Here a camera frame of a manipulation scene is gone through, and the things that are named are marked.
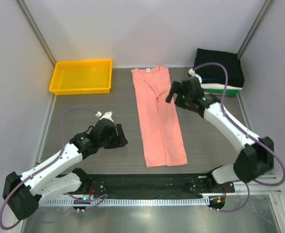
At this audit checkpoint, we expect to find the yellow plastic tray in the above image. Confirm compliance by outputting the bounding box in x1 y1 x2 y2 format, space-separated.
49 59 113 96

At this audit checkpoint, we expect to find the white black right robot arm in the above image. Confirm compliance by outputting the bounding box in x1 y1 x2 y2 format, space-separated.
165 77 274 186

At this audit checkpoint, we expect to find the black folded t shirt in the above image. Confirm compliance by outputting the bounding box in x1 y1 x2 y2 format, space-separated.
194 49 244 87

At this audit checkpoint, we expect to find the blue folded t shirt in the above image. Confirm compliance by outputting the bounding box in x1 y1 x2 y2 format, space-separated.
202 78 220 83

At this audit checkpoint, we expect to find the green folded t shirt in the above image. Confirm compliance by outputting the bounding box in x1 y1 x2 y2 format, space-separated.
204 89 239 96

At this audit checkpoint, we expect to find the white slotted cable duct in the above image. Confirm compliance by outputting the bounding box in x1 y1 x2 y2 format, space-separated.
40 196 210 207

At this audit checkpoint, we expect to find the white folded t shirt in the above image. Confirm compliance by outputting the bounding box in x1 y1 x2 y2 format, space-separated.
201 83 242 90

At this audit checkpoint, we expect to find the pink t shirt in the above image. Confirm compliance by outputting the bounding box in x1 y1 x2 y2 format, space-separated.
131 66 188 167

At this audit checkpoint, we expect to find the aluminium frame rail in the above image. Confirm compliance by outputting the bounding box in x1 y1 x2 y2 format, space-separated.
233 175 282 195

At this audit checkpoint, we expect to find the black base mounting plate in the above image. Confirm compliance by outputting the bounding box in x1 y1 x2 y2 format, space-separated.
89 173 235 200

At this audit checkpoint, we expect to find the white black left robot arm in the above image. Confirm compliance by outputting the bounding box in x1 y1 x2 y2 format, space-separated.
2 118 128 220

